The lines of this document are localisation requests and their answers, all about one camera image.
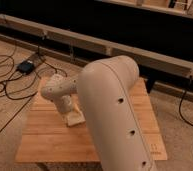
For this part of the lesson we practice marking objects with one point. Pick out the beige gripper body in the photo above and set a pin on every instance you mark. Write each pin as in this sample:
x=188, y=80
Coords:
x=65, y=105

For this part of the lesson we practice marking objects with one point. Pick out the white sponge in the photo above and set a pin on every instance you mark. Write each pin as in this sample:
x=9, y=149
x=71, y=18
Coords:
x=74, y=118

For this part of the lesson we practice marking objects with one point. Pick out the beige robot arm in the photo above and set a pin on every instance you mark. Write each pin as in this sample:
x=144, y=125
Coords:
x=103, y=89

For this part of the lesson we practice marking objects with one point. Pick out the black power adapter box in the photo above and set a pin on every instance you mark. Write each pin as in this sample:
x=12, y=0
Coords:
x=25, y=67

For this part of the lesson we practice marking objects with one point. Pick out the long wooden beam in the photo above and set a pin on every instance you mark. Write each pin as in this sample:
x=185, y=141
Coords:
x=146, y=58

